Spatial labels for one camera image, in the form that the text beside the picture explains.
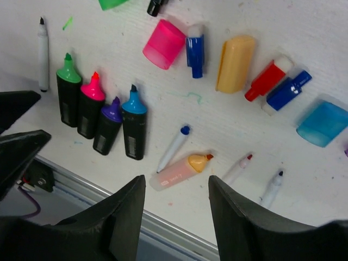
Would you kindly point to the purple capped black highlighter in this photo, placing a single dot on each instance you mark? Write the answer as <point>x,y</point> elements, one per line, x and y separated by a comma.
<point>109,124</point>

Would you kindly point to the pink highlighter cap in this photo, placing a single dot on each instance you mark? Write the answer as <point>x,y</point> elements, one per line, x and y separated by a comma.
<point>164,45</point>

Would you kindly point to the black thin marker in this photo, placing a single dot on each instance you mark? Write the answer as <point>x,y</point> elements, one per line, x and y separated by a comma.
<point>272,190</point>

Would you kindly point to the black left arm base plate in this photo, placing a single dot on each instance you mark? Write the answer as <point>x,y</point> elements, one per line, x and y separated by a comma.
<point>39,175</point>

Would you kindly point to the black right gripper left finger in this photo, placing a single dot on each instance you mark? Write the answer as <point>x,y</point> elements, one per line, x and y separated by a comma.
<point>24,240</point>

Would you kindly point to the aluminium front rail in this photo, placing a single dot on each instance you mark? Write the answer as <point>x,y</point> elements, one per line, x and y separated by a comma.
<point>117,221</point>

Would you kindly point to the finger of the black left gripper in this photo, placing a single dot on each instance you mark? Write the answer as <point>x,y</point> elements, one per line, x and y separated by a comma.
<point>17,152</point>
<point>13,104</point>

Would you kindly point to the red marker cap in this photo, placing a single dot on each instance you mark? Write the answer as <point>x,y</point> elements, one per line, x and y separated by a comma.
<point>272,74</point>

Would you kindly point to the green highlighter cap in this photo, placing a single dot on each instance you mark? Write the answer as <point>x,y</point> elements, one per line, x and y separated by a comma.
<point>110,4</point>

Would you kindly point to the blue highlighter black body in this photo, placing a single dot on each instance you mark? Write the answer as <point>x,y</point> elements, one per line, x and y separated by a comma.
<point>134,114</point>

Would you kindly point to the blue capped thin marker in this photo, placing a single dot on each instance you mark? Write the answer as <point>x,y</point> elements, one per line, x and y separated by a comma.
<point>43,56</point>
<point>174,147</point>

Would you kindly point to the orange highlighter cap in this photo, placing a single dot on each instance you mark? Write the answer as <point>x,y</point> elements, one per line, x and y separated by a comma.
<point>236,57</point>

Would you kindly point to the light blue highlighter cap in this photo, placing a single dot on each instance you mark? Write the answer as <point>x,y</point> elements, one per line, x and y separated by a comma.
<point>323,123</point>

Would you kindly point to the orange highlighter pen body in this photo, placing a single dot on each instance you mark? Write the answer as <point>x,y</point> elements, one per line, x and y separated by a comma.
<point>180,171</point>

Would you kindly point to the green capped black highlighter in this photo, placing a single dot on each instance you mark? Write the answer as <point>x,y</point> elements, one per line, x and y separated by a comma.
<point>69,82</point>

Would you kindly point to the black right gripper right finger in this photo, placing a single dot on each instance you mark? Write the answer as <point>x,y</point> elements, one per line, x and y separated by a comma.
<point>245,230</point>

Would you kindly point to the red thin marker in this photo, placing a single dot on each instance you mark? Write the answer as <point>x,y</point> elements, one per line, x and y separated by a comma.
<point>237,169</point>

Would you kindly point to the black marker cap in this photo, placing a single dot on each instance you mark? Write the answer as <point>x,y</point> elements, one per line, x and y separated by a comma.
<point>155,6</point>

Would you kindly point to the pink capped black highlighter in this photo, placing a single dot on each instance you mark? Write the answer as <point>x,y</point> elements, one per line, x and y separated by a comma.
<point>91,100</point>

